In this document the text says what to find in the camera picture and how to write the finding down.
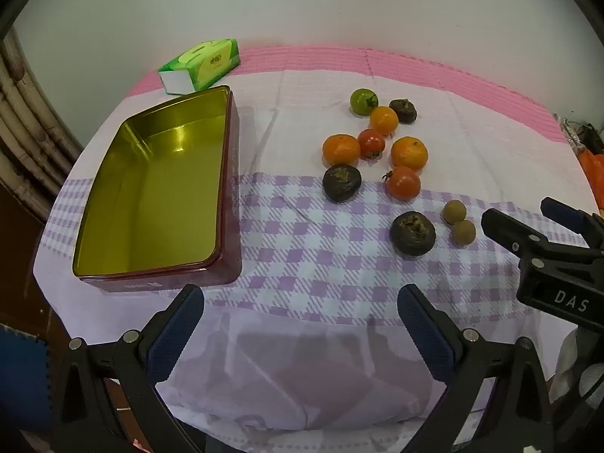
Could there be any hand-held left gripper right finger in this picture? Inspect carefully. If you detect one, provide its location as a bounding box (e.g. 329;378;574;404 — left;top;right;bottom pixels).
397;284;553;453

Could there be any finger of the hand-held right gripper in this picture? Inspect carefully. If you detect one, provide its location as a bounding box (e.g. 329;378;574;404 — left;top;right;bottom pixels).
481;208;604;274
540;197;604;246

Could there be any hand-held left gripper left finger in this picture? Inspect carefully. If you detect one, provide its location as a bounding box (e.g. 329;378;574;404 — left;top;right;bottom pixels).
53;284;205;453

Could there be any brown longan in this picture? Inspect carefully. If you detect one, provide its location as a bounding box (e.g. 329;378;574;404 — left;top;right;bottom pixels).
452;220;477;245
442;200;467;224

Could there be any large dark mangosteen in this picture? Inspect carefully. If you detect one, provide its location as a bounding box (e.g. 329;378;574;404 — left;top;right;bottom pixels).
389;211;437;256

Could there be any large red tomato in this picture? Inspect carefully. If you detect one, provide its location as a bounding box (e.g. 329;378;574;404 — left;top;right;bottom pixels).
382;166;422;201

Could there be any dark red metal tin box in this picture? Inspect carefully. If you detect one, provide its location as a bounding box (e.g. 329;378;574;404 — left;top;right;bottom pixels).
72;86;243;294

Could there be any small dark mangosteen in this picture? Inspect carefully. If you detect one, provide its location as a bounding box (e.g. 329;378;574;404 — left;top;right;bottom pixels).
389;99;417;124

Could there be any small red tomato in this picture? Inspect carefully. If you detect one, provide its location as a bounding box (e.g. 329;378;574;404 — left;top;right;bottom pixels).
357;129;386;160

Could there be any small orange tangerine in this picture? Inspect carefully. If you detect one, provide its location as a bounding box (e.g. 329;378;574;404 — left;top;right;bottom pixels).
369;106;399;137

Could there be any green tomato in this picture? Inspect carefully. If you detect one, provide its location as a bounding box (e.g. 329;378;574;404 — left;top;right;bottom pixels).
350;88;379;115

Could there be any orange plastic bag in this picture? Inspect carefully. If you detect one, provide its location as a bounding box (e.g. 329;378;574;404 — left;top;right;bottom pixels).
578;151;604;213

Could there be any white rounded object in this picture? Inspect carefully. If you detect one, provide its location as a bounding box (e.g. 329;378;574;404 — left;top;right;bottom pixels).
552;328;604;435

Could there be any dark clutter pile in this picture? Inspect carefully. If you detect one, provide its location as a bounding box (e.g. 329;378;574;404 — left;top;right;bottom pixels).
557;113;604;156

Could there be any blue foam pad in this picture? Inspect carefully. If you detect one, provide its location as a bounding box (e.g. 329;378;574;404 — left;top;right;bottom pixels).
0;325;50;430

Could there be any pink and purple checked tablecloth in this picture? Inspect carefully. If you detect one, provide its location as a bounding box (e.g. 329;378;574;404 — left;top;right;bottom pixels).
32;46;604;453

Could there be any green tissue pack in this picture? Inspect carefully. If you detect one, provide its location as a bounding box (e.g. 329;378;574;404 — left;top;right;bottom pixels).
157;38;241;95

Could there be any bamboo furniture frame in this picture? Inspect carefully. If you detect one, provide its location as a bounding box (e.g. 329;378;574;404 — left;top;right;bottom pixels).
0;28;83;199

